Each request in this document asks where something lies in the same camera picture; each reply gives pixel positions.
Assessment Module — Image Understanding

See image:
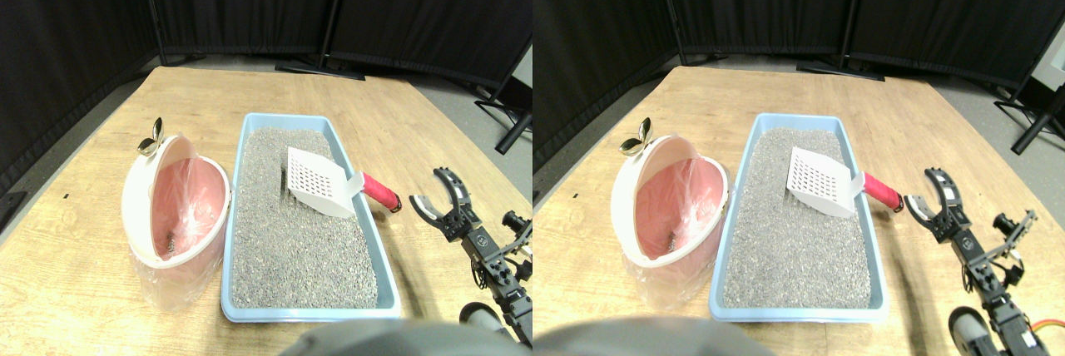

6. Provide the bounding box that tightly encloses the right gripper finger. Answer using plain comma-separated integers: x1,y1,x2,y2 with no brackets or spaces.
924,167,962,216
432,166,469,217
409,195,450,230
904,195,943,228

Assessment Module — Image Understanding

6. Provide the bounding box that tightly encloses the white scoop with red handle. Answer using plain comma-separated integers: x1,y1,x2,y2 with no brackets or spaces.
285,146,403,220
785,146,904,220

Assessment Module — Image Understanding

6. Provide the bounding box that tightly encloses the black tripod stand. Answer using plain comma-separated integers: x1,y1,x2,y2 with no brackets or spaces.
994,15,1065,156
474,36,533,156

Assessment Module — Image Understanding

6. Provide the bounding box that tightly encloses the blue litter tray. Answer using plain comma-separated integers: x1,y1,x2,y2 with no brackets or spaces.
220,113,402,324
709,113,889,324

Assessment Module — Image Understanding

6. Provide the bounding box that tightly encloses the white bin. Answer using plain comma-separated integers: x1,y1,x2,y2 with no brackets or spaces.
610,117,731,307
121,117,231,314

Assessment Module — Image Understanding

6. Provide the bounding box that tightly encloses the black curtain stand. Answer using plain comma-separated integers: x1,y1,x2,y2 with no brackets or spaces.
139,0,206,68
653,0,726,68
275,0,366,82
796,0,885,82

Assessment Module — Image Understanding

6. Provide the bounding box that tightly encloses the black curtain stand foot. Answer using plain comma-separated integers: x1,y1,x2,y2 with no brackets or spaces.
0,192,27,232

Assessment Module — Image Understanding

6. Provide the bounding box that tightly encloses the black bracket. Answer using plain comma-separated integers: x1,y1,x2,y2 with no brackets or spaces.
982,209,1039,265
491,210,533,261

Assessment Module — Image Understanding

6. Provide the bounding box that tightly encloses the orange wire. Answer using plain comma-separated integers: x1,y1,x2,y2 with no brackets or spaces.
1030,316,1065,342

